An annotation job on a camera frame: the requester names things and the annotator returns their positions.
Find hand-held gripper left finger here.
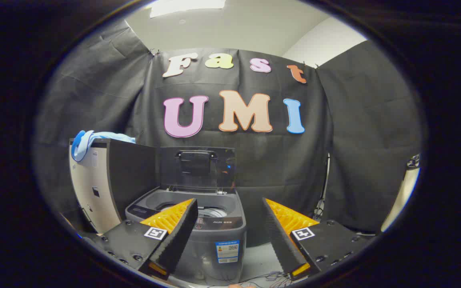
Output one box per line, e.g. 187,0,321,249
82,198,199,280

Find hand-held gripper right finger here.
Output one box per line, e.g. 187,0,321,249
262,198,377,280

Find grey washing machine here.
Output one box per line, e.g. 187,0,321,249
125,186,247,286

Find dark washing machine lid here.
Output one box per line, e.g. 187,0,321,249
159,146,237,190

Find light blue garment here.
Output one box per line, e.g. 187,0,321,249
71,130,136,162

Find thin metal stand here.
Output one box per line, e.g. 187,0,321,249
313,152,331,220

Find dark cabinet with beige front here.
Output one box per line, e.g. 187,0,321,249
68,138,161,234

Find black backdrop cloth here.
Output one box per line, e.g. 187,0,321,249
34,20,422,248

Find white pole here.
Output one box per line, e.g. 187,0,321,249
381,154,421,233

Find thin black floor cables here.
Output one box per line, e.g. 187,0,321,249
206,271,295,288

